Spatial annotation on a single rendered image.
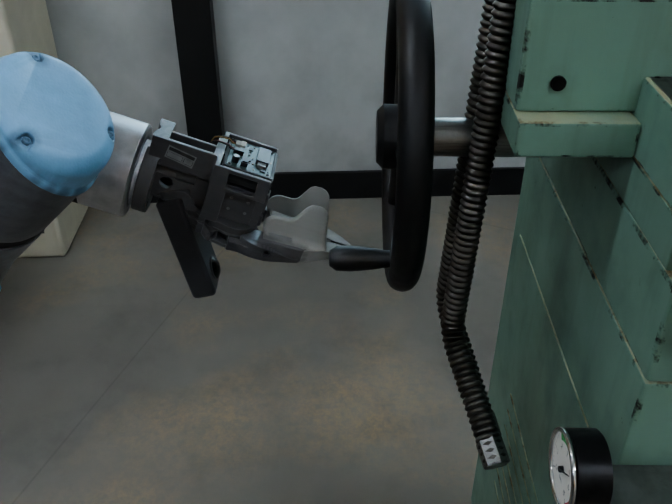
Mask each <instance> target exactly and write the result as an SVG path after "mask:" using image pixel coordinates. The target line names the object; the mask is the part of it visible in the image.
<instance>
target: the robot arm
mask: <svg viewBox="0 0 672 504"><path fill-rule="evenodd" d="M175 126H176V123H174V122H171V121H168V120H165V119H161V121H160V123H159V128H158V129H157V130H156V131H155V132H154V134H153V137H152V127H151V125H150V124H148V123H145V122H142V121H139V120H136V119H133V118H130V117H126V116H123V115H120V114H117V113H114V112H111V111H109V110H108V108H107V105H106V104H105V102H104V100H103V98H102V97H101V95H100V94H99V92H98V91H97V90H96V88H95V87H94V86H93V85H92V84H91V83H90V82H89V81H88V80H87V79H86V78H85V77H84V76H83V75H82V74H81V73H80V72H78V71H77V70H76V69H74V68H73V67H71V66H70V65H68V64H67V63H65V62H63V61H61V60H59V59H57V58H55V57H52V56H50V55H46V54H43V53H38V52H17V53H13V54H10V55H6V56H3V57H0V291H1V289H2V287H1V283H2V281H3V279H4V277H5V275H6V273H7V272H8V270H9V269H10V267H11V265H12V264H13V262H14V261H15V260H16V259H17V258H18V257H19V256H20V255H21V254H22V253H23V252H24V251H25V250H26V249H27V248H28V247H29V246H30V245H31V244H32V243H33V242H34V241H35V240H36V239H37V238H38V237H39V236H40V235H41V234H42V233H43V231H44V230H45V228H46V227H47V226H48V225H49V224H50V223H51V222H52V221H53V220H54V219H55V218H56V217H57V216H58V215H59V214H60V213H61V212H62V211H63V210H64V209H65V208H66V207H67V206H68V205H69V204H70V203H71V202H75V203H79V204H82V205H85V206H88V207H92V208H95V209H98V210H102V211H105V212H108V213H112V214H115V215H118V216H124V215H126V213H127V212H128V211H129V209H130V206H131V208H132V209H135V210H138V211H141V212H146V211H147V209H148V207H149V205H150V202H151V200H152V197H153V196H155V197H158V198H159V199H158V201H157V203H156V207H157V209H158V212H159V214H160V217H161V219H162V222H163V224H164V227H165V229H166V232H167V234H168V237H169V239H170V241H171V244H172V246H173V249H174V251H175V254H176V256H177V259H178V261H179V264H180V266H181V269H182V271H183V273H184V276H185V278H186V281H187V283H188V286H189V288H190V291H191V293H192V296H193V297H194V298H203V297H208V296H213V295H215V293H216V290H217V285H218V281H219V277H220V272H221V268H220V264H219V262H218V260H217V258H216V255H215V252H214V249H213V247H212V244H211V242H213V243H215V244H217V245H219V246H222V247H225V249H226V250H230V251H235V252H238V253H240V254H242V255H245V256H247V257H250V258H253V259H257V260H262V261H268V262H285V263H298V262H299V261H304V262H307V261H318V260H325V259H328V258H329V251H330V250H331V249H333V248H334V247H336V246H347V245H351V244H350V243H348V242H347V241H346V240H345V239H343V238H342V237H341V236H339V235H338V234H336V233H335V232H333V231H331V230H330V229H328V217H329V216H328V209H329V194H328V192H327V191H326V190H325V189H323V188H321V187H317V186H314V187H311V188H309V189H308V190H307V191H306V192H304V193H303V194H302V195H301V196H300V197H298V198H290V197H286V196H283V195H275V196H272V197H271V198H270V199H269V197H270V193H271V190H270V189H271V186H272V183H273V179H274V174H275V169H276V163H277V158H278V154H277V150H278V148H275V147H272V146H269V145H266V144H263V143H260V142H257V141H254V140H251V139H248V138H245V137H242V136H239V135H236V134H233V133H230V132H227V131H226V134H225V136H223V135H216V136H214V137H213V138H212V140H211V142H210V143H209V142H206V141H202V140H199V139H196V138H193V137H190V136H187V135H184V134H181V133H178V132H175V131H174V129H175ZM217 137H220V138H219V140H213V139H214V138H217ZM151 139H152V140H151ZM213 142H218V144H217V145H215V144H212V143H213ZM263 221H264V222H263ZM261 222H263V231H264V232H263V231H259V229H258V227H257V226H260V224H261ZM351 246H352V245H351Z"/></svg>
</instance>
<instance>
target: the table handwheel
mask: <svg viewBox="0 0 672 504"><path fill-rule="evenodd" d="M474 124H475V123H474V121H473V120H471V119H468V118H448V117H435V51H434V30H433V17H432V7H431V0H389V8H388V19H387V31H386V47H385V66H384V91H383V105H382V106H381V107H380V108H379V109H378V110H377V115H376V163H377V164H378V165H379V166H380V167H381V168H382V236H383V250H390V267H389V268H384V269H385V275H386V279H387V282H388V284H389V285H390V287H391V288H393V289H394V290H396V291H399V292H405V291H409V290H411V289H412V288H413V287H414V286H415V285H416V284H417V282H418V280H419V278H420V275H421V272H422V268H423V264H424V259H425V253H426V246H427V238H428V230H429V220H430V209H431V196H432V181H433V161H434V156H449V157H468V155H467V154H468V153H469V152H470V150H469V148H468V147H469V146H470V145H471V143H470V139H471V138H472V136H471V133H472V132H473V128H472V126H473V125H474ZM499 129H500V132H499V133H498V137H499V139H498V140H497V141H496V142H497V144H498V145H497V146H496V147H495V150H496V153H495V154H494V157H517V156H514V154H513V151H512V149H511V146H510V144H509V141H508V139H507V136H506V134H505V132H504V129H503V127H502V124H501V125H500V126H499Z"/></svg>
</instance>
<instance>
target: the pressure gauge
mask: <svg viewBox="0 0 672 504"><path fill-rule="evenodd" d="M548 464H549V477H550V484H551V489H552V494H553V497H554V500H555V503H556V504H610V502H611V498H612V493H613V467H612V460H611V455H610V451H609V447H608V444H607V442H606V439H605V437H604V436H603V434H602V433H601V432H600V431H599V430H598V429H596V428H576V427H562V426H558V427H556V428H555V429H554V430H553V432H552V435H551V438H550V444H549V456H548ZM558 466H563V467H564V472H565V473H566V474H568V475H569V477H568V476H567V475H565V474H564V473H560V472H558Z"/></svg>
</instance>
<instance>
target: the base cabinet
mask: <svg viewBox="0 0 672 504"><path fill-rule="evenodd" d="M488 397H489V403H490V404H491V409H492V410H493V412H494V413H495V416H496V419H497V422H498V425H499V428H500V431H501V434H502V435H501V436H502V438H503V441H504V444H505V447H506V450H507V452H508V455H509V458H510V462H509V463H508V464H507V465H505V466H502V467H499V468H496V469H491V470H485V469H484V468H483V465H482V462H481V459H480V456H479V453H478V459H477V465H476V471H475V477H474V484H473V490H472V496H471V502H472V504H556V503H555V500H554V497H553V494H552V489H551V484H550V477H549V464H548V456H549V444H550V438H551V435H552V432H553V430H554V429H555V428H556V427H558V426H562V427H576V428H596V429H598V430H599V431H600V432H601V433H602V434H603V436H604V437H605V439H606V442H607V444H608V447H609V451H610V455H611V460H612V465H668V466H672V382H663V381H649V380H647V379H645V377H644V375H643V373H642V371H641V369H640V367H639V365H638V363H637V360H636V358H635V356H634V354H633V352H632V350H631V348H630V346H629V344H628V341H627V339H626V337H625V335H624V333H623V331H622V329H621V327H620V325H619V322H618V320H617V318H616V316H615V314H614V312H613V310H612V308H611V306H610V303H609V301H608V299H607V297H606V295H605V293H604V291H603V289H602V287H601V284H600V282H599V280H598V278H597V276H596V274H595V272H594V270H593V268H592V265H591V263H590V261H589V259H588V257H587V255H586V253H585V251H584V249H583V246H582V244H581V242H580V240H579V238H578V236H577V234H576V232H575V230H574V227H573V225H572V223H571V221H570V219H569V217H568V215H567V213H566V211H565V208H564V206H563V204H562V202H561V200H560V198H559V196H558V194H557V192H556V189H555V187H554V185H553V183H552V181H551V179H550V177H549V175H548V173H547V170H546V168H545V166H544V164H543V162H542V160H541V158H540V157H526V162H525V168H524V174H523V180H522V187H521V193H520V199H519V205H518V211H517V217H516V224H515V230H514V236H513V242H512V248H511V255H510V261H509V267H508V273H507V279H506V286H505V292H504V298H503V304H502V310H501V317H500V323H499V329H498V335H497V341H496V347H495V354H494V360H493V366H492V372H491V378H490V385H489V391H488Z"/></svg>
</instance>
